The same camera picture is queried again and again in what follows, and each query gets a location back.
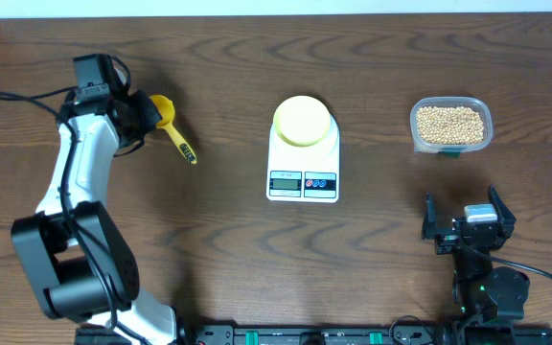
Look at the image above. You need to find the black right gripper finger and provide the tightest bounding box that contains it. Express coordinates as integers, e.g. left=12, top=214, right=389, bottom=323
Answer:
left=488, top=185, right=517, bottom=235
left=422, top=193, right=439, bottom=240

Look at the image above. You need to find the yellow plastic measuring scoop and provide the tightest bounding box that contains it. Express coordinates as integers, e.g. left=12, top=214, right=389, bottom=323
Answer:
left=149, top=95, right=197, bottom=165

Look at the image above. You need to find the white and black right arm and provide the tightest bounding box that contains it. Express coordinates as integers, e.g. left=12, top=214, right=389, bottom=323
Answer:
left=422, top=187, right=530, bottom=344

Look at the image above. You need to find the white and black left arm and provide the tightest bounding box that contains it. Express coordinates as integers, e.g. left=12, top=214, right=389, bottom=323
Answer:
left=11, top=88, right=179, bottom=344

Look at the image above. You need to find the white digital kitchen scale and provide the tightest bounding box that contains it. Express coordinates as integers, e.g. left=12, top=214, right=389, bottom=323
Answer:
left=265, top=116, right=340, bottom=203

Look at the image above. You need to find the pale yellow plastic bowl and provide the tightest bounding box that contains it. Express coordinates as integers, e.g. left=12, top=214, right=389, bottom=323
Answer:
left=273, top=96, right=331, bottom=148

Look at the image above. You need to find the clear plastic container of soybeans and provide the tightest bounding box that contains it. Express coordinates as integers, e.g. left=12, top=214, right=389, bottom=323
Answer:
left=410, top=97, right=494, bottom=155

